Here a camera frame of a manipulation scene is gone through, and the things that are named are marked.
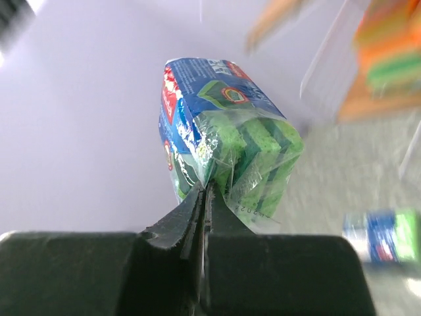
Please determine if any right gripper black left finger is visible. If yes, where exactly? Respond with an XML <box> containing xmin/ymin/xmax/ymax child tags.
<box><xmin>141</xmin><ymin>183</ymin><xmax>204</xmax><ymax>260</ymax></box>

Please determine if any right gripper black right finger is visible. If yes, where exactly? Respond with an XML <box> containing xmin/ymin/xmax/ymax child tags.
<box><xmin>204</xmin><ymin>180</ymin><xmax>254</xmax><ymax>235</ymax></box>

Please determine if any blue green sponge pack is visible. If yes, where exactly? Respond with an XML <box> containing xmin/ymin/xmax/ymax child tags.
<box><xmin>342</xmin><ymin>208</ymin><xmax>420</xmax><ymax>264</ymax></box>
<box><xmin>159</xmin><ymin>57</ymin><xmax>304</xmax><ymax>233</ymax></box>

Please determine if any orange sponge pack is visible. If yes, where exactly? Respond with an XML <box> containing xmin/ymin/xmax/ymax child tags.
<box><xmin>353</xmin><ymin>1</ymin><xmax>420</xmax><ymax>97</ymax></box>

